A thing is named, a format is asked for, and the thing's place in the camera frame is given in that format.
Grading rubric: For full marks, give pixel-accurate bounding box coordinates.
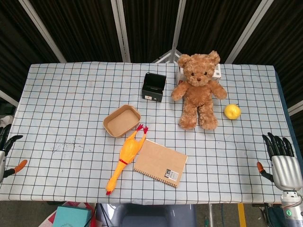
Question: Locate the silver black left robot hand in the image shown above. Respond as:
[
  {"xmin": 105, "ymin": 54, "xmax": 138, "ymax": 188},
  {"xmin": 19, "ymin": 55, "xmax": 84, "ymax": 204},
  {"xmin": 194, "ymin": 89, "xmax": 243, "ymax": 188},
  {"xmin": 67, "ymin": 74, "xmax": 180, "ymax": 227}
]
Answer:
[{"xmin": 0, "ymin": 124, "xmax": 28, "ymax": 183}]

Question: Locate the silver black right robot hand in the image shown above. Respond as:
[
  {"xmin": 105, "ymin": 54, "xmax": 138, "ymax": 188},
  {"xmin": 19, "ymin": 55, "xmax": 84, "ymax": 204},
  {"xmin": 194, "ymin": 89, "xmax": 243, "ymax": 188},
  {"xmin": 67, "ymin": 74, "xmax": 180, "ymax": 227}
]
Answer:
[{"xmin": 257, "ymin": 132, "xmax": 303, "ymax": 191}]

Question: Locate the brown teddy bear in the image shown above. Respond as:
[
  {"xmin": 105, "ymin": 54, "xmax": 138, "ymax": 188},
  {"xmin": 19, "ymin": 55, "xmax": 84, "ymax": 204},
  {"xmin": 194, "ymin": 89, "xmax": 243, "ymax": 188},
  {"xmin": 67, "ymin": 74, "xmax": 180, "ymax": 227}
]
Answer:
[{"xmin": 171, "ymin": 50, "xmax": 228, "ymax": 131}]

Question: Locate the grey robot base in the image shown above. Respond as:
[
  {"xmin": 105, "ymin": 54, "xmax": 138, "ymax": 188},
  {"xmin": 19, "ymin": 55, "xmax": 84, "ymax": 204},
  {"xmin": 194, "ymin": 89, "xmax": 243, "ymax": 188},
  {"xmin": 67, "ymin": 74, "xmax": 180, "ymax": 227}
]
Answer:
[{"xmin": 107, "ymin": 203, "xmax": 197, "ymax": 227}]

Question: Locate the checked white tablecloth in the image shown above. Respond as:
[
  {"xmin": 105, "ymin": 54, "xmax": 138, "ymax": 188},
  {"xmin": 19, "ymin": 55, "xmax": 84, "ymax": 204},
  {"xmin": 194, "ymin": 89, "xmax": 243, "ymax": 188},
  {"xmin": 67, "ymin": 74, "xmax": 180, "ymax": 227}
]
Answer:
[{"xmin": 0, "ymin": 61, "xmax": 297, "ymax": 205}]

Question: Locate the yellow lemon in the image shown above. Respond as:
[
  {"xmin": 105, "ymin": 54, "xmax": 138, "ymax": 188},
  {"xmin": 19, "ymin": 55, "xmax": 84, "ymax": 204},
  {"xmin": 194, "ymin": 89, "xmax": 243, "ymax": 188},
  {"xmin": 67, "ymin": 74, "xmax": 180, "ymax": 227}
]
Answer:
[{"xmin": 224, "ymin": 103, "xmax": 241, "ymax": 120}]

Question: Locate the teal box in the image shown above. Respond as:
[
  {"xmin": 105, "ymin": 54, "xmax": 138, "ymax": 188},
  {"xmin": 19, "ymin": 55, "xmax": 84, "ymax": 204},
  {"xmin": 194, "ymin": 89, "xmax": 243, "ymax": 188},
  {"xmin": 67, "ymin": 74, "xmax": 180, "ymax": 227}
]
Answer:
[{"xmin": 52, "ymin": 205, "xmax": 92, "ymax": 227}]

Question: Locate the white cardboard box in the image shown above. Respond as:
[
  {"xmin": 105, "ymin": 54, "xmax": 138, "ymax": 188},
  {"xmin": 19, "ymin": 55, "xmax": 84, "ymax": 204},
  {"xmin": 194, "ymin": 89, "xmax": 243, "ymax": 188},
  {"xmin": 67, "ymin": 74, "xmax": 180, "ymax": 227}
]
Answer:
[{"xmin": 177, "ymin": 62, "xmax": 222, "ymax": 85}]

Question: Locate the brown paper tray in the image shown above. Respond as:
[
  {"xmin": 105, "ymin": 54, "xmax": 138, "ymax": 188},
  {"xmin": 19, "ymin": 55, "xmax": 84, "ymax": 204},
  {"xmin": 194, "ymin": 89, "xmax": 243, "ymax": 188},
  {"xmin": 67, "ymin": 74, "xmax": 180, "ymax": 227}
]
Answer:
[{"xmin": 102, "ymin": 105, "xmax": 142, "ymax": 139}]

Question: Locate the yellow rubber chicken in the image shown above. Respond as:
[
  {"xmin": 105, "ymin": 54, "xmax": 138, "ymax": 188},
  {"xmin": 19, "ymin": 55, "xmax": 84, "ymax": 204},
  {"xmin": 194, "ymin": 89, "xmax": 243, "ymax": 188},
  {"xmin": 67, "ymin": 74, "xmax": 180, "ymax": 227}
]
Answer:
[{"xmin": 106, "ymin": 124, "xmax": 149, "ymax": 196}]

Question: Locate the brown spiral notebook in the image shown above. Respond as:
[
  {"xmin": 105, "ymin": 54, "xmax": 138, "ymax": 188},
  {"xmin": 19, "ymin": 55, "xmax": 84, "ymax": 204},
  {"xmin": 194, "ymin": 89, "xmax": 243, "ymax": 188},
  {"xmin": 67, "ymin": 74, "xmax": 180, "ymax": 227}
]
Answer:
[{"xmin": 133, "ymin": 139, "xmax": 188, "ymax": 189}]

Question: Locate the black open small box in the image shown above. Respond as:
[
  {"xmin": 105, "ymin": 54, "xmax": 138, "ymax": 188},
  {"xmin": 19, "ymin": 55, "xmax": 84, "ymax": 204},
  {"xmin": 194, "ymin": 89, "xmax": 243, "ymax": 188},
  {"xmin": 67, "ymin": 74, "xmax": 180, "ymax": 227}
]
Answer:
[{"xmin": 142, "ymin": 72, "xmax": 167, "ymax": 103}]

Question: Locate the white folding screen frame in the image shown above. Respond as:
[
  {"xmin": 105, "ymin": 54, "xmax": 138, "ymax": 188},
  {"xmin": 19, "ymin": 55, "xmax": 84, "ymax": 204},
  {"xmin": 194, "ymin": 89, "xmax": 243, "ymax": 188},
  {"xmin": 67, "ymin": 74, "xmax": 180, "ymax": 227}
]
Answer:
[{"xmin": 0, "ymin": 0, "xmax": 303, "ymax": 116}]

